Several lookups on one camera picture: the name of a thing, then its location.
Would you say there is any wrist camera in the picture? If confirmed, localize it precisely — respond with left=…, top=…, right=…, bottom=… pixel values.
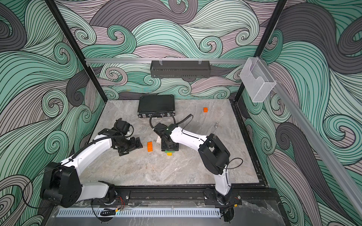
left=153, top=123, right=170, bottom=137
left=113, top=118, right=134, bottom=138

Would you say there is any black hard carrying case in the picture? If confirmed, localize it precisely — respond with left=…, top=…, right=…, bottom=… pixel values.
left=137, top=95, right=175, bottom=118

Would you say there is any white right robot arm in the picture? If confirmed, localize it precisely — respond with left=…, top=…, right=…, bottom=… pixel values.
left=154, top=123, right=232, bottom=205

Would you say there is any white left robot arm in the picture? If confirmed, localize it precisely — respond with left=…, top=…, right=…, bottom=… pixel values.
left=40, top=134, right=143, bottom=208

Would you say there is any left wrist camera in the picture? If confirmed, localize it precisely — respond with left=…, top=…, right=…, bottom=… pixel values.
left=113, top=118, right=134, bottom=138

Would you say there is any black wall-mounted tray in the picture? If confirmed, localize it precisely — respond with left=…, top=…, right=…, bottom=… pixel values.
left=150, top=60, right=211, bottom=79

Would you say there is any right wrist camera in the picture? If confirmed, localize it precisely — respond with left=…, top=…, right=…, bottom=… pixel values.
left=153, top=123, right=170, bottom=137

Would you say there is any orange long lego brick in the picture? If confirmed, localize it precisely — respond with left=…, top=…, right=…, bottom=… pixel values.
left=147, top=141, right=153, bottom=152

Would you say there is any clear acrylic wall holder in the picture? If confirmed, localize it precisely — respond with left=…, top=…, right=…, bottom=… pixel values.
left=240, top=57, right=276, bottom=103

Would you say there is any white slotted cable duct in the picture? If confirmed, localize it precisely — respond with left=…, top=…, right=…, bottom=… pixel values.
left=56, top=207, right=221, bottom=218

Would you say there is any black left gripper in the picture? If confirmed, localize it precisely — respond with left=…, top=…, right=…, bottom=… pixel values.
left=116, top=137, right=143, bottom=155

